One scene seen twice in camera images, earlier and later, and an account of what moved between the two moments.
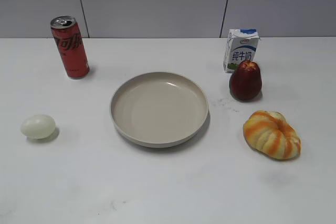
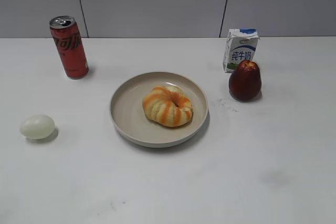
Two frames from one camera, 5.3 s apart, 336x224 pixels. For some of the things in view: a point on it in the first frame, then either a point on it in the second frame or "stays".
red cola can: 69,40 stays
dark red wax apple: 245,83 stays
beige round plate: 159,110 stays
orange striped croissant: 270,133 → 168,106
